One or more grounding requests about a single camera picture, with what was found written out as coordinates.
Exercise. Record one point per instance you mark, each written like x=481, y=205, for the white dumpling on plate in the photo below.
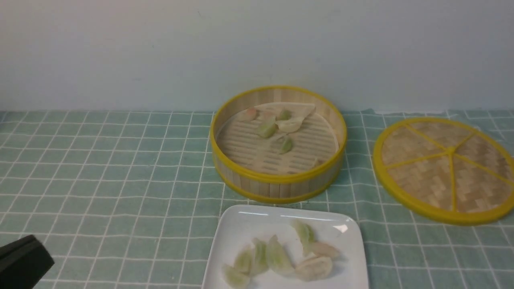
x=314, y=269

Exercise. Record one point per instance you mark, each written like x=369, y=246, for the green dumpling steamer upper left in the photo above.
x=267, y=128

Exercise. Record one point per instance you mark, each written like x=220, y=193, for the green dumpling plate bottom left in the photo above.
x=235, y=279

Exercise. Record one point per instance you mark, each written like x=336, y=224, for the small green dumpling steamer back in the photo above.
x=284, y=114

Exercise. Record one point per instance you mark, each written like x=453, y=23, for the pink dumpling in steamer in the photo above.
x=248, y=115

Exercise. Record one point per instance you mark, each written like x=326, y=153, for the yellow bamboo steamer basket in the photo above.
x=253, y=167

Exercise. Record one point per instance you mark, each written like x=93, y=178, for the green dumpling plate top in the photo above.
x=305, y=234

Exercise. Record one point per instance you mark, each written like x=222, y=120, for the white dumpling in steamer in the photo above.
x=290, y=125

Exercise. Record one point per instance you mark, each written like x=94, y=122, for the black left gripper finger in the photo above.
x=23, y=263

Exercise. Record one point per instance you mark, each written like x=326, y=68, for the yellow woven steamer lid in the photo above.
x=445, y=170

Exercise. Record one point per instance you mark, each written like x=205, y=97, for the green dumpling steamer middle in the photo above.
x=286, y=145

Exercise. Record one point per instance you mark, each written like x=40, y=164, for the white square plate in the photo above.
x=241, y=224

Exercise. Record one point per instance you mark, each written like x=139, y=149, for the green dumpling plate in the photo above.
x=305, y=234
x=259, y=261
x=235, y=279

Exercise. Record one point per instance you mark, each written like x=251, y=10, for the green checkered tablecloth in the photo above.
x=132, y=200

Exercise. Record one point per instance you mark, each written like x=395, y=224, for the pink dumpling on plate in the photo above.
x=324, y=249

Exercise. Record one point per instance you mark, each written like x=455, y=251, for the green dumpling plate centre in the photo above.
x=259, y=261

